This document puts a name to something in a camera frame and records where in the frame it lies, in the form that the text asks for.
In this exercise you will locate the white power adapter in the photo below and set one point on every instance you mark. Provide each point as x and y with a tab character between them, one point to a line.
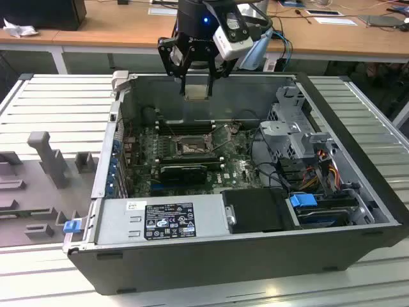
270	65

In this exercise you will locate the blue card retention clips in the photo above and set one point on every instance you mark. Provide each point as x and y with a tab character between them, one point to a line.
113	169

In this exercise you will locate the grey power supply unit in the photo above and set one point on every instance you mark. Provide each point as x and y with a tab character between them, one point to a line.
118	224

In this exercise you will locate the white wrist camera black face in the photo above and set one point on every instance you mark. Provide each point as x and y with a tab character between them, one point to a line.
231	44

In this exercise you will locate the black box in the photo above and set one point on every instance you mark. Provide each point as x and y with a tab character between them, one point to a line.
41	12

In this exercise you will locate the black open PC case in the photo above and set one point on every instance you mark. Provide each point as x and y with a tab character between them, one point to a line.
191	268

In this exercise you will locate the green motherboard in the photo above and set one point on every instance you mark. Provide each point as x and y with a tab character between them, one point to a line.
230	166

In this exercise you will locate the white paper sheet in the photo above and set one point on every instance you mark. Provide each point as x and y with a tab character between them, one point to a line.
335	20

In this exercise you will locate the round coin battery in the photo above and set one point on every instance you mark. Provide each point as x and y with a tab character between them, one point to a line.
235	128

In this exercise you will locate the dark laptop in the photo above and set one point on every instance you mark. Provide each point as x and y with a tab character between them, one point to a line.
383	20

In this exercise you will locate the grey metal drive cage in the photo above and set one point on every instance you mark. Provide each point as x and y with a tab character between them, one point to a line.
278	131

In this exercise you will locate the silver square CPU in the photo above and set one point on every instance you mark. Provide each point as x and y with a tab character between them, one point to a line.
195	92

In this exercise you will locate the black RAM slot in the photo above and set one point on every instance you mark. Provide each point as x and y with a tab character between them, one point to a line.
191	156
198	162
191	124
191	130

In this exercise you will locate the crumpled white paper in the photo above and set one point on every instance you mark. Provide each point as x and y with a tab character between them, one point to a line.
19	30

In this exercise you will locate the black plastic air shroud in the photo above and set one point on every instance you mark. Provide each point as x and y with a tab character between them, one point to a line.
255	211

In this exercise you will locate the grey parts rack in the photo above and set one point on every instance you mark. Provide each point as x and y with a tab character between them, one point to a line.
32	192

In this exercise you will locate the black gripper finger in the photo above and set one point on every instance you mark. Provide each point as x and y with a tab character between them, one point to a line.
166	57
220	70

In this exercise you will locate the grey case release latch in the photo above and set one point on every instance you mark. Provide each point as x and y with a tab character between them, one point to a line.
119	78

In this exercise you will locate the hard disk in blue carrier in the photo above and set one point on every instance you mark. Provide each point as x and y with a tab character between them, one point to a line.
302	201

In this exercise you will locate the white flat device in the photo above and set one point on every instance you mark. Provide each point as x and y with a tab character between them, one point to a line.
322	12

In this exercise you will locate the blue case latch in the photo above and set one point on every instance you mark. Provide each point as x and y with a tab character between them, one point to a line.
71	226

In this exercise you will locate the black graphics card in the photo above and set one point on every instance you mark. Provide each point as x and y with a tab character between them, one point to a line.
182	174

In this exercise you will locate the CPU socket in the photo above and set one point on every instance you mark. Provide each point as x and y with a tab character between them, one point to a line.
191	145

